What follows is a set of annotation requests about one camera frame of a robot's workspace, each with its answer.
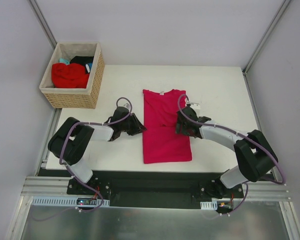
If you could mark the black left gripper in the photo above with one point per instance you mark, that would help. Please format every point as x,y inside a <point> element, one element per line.
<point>132,124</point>

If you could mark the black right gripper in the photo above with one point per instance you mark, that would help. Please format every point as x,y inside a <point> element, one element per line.
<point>183,126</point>

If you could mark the magenta pink t shirt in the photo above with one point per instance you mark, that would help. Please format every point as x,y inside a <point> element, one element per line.
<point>160,142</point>

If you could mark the wicker basket with liner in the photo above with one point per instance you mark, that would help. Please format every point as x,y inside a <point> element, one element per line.
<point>84,98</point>

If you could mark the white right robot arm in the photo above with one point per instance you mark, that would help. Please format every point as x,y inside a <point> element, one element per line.
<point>254,155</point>

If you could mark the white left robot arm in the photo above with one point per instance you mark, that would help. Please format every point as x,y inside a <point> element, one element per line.
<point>71,140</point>

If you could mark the red t shirt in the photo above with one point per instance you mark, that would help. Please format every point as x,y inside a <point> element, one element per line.
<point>71,76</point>

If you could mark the black t shirt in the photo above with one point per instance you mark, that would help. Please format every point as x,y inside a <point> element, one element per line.
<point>85,61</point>

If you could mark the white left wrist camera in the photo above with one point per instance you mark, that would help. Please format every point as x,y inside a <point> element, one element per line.
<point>127,106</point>

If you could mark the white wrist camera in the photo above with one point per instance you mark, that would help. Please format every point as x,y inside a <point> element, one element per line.
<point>195,106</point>
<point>127,106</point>

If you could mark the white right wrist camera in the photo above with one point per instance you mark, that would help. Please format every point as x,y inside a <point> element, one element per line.
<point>195,106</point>

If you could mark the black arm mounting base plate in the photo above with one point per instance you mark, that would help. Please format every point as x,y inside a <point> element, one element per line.
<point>137,189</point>

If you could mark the right white cable duct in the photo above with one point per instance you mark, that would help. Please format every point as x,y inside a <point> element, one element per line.
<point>209,205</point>

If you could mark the white cable duct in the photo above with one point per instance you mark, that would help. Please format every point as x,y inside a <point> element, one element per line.
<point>209,205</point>
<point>55,201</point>

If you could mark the aluminium frame rail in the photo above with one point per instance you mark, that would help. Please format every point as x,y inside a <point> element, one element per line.
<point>57,186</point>

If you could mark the left white cable duct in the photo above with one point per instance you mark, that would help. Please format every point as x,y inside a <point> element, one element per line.
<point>55,201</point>

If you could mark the left aluminium frame post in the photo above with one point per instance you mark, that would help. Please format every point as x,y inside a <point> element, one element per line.
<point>43,22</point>

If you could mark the aluminium frame post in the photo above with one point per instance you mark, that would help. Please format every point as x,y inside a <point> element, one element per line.
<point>267,34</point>
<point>43,22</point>

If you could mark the right aluminium frame post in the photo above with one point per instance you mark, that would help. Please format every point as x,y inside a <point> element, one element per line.
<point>267,34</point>

